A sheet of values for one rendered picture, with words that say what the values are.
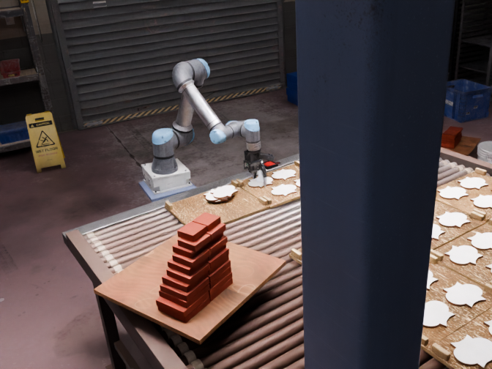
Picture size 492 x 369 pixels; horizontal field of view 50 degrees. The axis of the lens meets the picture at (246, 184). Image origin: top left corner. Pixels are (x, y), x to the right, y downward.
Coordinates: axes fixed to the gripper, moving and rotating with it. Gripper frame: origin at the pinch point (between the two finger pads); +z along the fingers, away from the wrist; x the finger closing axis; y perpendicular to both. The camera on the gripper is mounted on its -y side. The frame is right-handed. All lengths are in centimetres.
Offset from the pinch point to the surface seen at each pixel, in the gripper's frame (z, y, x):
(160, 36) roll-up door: -5, -131, -449
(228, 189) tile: -3.7, 21.2, 3.5
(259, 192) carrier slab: 0.5, 6.3, 9.0
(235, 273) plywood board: -11, 60, 78
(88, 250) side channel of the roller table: -3, 97, 13
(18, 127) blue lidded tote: 63, 72, -427
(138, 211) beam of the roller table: 1, 65, -15
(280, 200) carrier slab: 0.6, 2.9, 23.4
